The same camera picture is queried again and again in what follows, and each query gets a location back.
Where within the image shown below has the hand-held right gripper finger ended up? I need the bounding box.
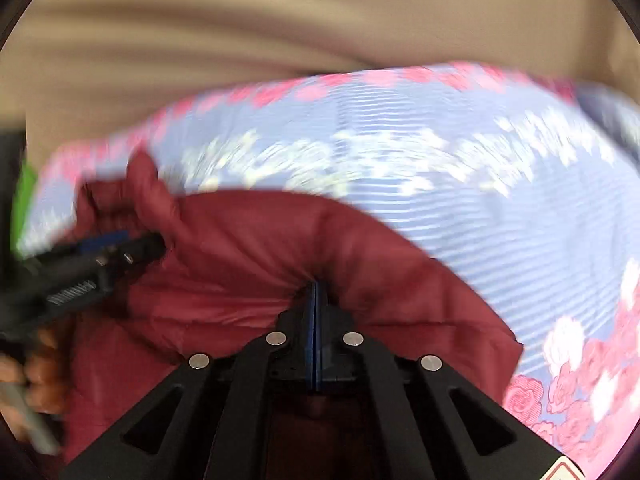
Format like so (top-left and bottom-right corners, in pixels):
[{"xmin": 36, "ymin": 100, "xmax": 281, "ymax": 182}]
[
  {"xmin": 316, "ymin": 281, "xmax": 567, "ymax": 480},
  {"xmin": 60, "ymin": 281, "xmax": 316, "ymax": 480}
]

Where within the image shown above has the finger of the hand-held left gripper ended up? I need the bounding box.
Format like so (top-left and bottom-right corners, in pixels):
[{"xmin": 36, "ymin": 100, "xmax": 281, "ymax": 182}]
[
  {"xmin": 70, "ymin": 231, "xmax": 132, "ymax": 258},
  {"xmin": 97, "ymin": 233, "xmax": 167, "ymax": 275}
]

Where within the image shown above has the maroon puffer jacket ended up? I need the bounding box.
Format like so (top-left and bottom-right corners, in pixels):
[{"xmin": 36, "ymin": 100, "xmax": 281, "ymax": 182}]
[{"xmin": 62, "ymin": 150, "xmax": 524, "ymax": 480}]

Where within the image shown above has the person's left hand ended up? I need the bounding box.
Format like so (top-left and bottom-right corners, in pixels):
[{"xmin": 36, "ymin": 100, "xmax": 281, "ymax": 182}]
[{"xmin": 0, "ymin": 326, "xmax": 68, "ymax": 423}]

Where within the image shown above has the green pillow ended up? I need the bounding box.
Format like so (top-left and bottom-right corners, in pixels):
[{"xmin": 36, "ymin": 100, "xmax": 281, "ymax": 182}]
[{"xmin": 10, "ymin": 162, "xmax": 41, "ymax": 261}]

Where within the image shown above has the floral pink and blue blanket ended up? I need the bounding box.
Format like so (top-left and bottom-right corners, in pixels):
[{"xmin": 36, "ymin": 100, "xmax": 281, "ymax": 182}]
[{"xmin": 17, "ymin": 61, "xmax": 640, "ymax": 480}]

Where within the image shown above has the beige backdrop cloth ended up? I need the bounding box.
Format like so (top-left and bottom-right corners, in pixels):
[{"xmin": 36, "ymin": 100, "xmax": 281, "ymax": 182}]
[{"xmin": 0, "ymin": 0, "xmax": 640, "ymax": 173}]

